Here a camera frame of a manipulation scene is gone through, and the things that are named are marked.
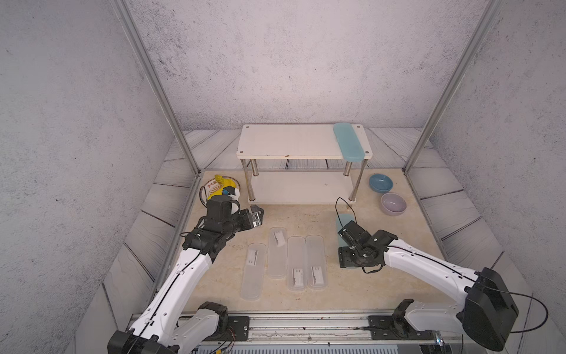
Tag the right aluminium frame post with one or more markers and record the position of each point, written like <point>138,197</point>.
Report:
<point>483,27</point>

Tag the purple ceramic bowl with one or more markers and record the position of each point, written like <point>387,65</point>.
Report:
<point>393,204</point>

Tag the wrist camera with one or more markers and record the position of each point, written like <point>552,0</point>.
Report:
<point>221,205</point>
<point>355,236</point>

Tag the blue ceramic bowl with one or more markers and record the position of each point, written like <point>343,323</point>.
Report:
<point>380,183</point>

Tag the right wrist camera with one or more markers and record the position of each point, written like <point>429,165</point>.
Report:
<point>355,236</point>

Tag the white two-tier shelf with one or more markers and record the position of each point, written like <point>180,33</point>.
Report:
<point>306,142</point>

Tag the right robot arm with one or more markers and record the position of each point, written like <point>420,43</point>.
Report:
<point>482,307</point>

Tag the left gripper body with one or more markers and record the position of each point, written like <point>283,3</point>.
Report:
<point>242,221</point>

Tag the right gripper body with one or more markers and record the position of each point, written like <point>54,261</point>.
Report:
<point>350,257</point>

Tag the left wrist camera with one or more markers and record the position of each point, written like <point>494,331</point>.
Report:
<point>221,205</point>

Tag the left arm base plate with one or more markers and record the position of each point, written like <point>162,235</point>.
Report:
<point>231,328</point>

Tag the aluminium mounting rail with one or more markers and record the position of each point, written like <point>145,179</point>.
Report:
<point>328,333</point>

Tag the clear pencil case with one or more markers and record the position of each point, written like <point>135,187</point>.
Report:
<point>296,263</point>
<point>316,262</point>
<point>277,253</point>
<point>253,272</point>

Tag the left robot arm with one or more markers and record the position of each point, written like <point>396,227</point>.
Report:
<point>157,329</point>

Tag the aluminium frame post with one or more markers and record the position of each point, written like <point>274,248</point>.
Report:
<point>131,31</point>
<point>483,27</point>

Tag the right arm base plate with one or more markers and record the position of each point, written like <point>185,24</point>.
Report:
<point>390,328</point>

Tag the yellow banana bunch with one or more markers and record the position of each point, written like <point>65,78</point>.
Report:
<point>221,183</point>

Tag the left aluminium frame post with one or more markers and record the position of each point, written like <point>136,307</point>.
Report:
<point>131,31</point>

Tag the patterned round plate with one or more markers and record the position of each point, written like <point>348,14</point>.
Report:
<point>207,187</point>

